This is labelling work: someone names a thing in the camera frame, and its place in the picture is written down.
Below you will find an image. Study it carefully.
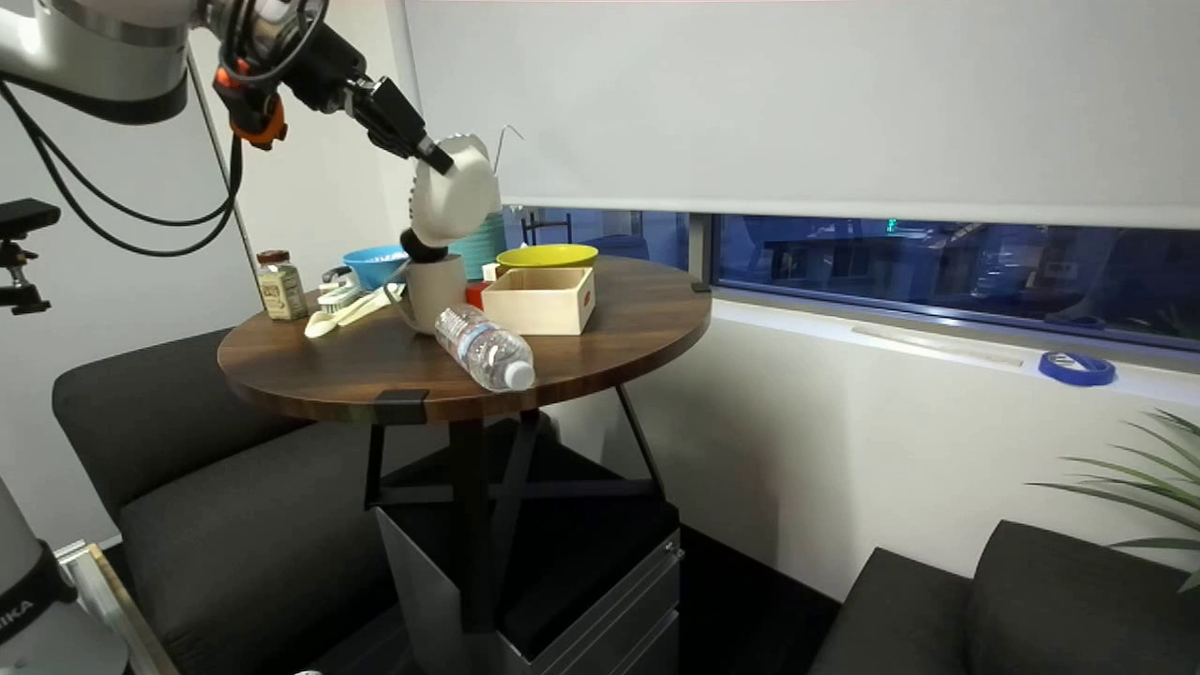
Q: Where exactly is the white plastic spoon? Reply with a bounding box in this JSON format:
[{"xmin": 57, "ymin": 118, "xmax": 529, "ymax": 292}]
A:
[{"xmin": 304, "ymin": 284, "xmax": 406, "ymax": 339}]

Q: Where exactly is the thin white rod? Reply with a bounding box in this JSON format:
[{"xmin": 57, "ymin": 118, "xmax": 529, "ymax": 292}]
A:
[{"xmin": 186, "ymin": 49, "xmax": 261, "ymax": 275}]

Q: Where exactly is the light wooden box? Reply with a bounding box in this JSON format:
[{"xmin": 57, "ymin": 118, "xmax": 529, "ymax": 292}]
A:
[{"xmin": 480, "ymin": 266, "xmax": 597, "ymax": 338}]

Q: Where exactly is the grey metal file cabinet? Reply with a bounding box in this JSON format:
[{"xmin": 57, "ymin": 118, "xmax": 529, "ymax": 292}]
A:
[{"xmin": 374, "ymin": 500, "xmax": 684, "ymax": 675}]

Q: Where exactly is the yellow bowl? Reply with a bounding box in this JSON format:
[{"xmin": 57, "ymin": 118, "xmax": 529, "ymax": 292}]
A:
[{"xmin": 494, "ymin": 243, "xmax": 600, "ymax": 277}]

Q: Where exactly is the dark grey armchair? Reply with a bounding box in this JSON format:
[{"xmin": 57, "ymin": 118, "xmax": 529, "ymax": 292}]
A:
[{"xmin": 807, "ymin": 519, "xmax": 1200, "ymax": 675}]

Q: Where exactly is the glass spice jar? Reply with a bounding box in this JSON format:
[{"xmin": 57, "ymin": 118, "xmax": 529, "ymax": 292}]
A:
[{"xmin": 255, "ymin": 248, "xmax": 309, "ymax": 323}]

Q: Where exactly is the white bowl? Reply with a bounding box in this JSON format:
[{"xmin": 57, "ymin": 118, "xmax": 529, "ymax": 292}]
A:
[{"xmin": 409, "ymin": 133, "xmax": 503, "ymax": 248}]

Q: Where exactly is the window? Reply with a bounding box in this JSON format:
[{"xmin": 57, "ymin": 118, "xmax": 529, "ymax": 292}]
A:
[{"xmin": 502, "ymin": 205, "xmax": 1200, "ymax": 354}]

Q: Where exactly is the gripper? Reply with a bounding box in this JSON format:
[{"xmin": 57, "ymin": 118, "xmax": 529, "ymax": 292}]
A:
[{"xmin": 279, "ymin": 21, "xmax": 458, "ymax": 177}]

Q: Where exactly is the dark grey sofa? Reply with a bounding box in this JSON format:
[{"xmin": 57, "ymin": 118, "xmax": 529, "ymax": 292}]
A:
[{"xmin": 51, "ymin": 327, "xmax": 453, "ymax": 675}]

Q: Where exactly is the green potted plant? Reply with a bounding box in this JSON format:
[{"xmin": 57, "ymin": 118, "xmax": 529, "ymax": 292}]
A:
[{"xmin": 1026, "ymin": 409, "xmax": 1200, "ymax": 595}]

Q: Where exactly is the stack of teal cups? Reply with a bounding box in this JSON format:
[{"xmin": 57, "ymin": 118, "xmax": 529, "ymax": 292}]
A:
[{"xmin": 449, "ymin": 211, "xmax": 508, "ymax": 281}]

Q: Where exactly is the white roller blind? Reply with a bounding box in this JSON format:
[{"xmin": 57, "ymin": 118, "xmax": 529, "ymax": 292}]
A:
[{"xmin": 401, "ymin": 0, "xmax": 1200, "ymax": 232}]

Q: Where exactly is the blue bowl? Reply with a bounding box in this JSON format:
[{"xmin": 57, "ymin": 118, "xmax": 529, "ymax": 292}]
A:
[{"xmin": 341, "ymin": 245, "xmax": 412, "ymax": 291}]

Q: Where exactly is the clear plastic water bottle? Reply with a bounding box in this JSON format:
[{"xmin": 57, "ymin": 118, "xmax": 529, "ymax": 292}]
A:
[{"xmin": 433, "ymin": 304, "xmax": 538, "ymax": 393}]

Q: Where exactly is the beige mug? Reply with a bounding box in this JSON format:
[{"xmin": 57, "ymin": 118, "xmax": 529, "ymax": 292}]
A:
[{"xmin": 397, "ymin": 253, "xmax": 469, "ymax": 337}]

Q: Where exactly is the camera on mount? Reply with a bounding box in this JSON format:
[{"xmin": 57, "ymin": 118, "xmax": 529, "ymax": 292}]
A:
[{"xmin": 0, "ymin": 198, "xmax": 63, "ymax": 317}]

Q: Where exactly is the roll of blue tape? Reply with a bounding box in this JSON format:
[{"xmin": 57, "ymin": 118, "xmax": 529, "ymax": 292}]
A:
[{"xmin": 1038, "ymin": 351, "xmax": 1118, "ymax": 388}]

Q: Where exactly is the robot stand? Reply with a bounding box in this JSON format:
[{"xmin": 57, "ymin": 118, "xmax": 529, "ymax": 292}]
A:
[{"xmin": 54, "ymin": 540, "xmax": 181, "ymax": 675}]

